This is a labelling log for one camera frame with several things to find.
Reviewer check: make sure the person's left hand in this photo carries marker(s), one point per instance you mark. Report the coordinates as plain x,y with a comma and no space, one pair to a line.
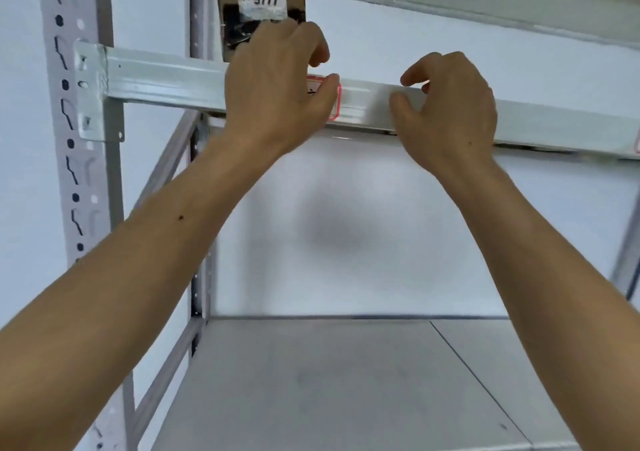
267,96

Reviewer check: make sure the person's right hand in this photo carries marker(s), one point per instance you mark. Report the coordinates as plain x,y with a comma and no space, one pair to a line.
455,116

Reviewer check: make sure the person's right thumb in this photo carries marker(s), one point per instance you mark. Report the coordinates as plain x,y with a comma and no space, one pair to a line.
404,106

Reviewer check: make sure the person's left thumb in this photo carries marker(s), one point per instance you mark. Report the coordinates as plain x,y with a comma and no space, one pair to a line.
325,93

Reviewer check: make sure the red bordered white label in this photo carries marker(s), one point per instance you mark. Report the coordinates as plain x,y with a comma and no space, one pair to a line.
336,108

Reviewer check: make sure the person's right forearm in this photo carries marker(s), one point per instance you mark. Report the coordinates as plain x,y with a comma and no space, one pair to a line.
545,286

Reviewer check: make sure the person's left forearm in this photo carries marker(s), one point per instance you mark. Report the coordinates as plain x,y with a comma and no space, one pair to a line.
125,286

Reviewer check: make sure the shiny brown labelled package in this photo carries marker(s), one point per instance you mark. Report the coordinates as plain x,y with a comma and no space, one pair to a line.
235,21

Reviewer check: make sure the grey perforated rack upright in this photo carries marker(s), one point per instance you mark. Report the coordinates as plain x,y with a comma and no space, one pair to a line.
75,166
201,16

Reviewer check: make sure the grey metal side brace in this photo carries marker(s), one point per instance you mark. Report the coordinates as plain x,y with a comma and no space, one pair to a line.
167,158
165,375

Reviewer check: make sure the grey metal shelf board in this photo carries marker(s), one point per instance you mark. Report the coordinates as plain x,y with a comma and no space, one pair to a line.
350,390

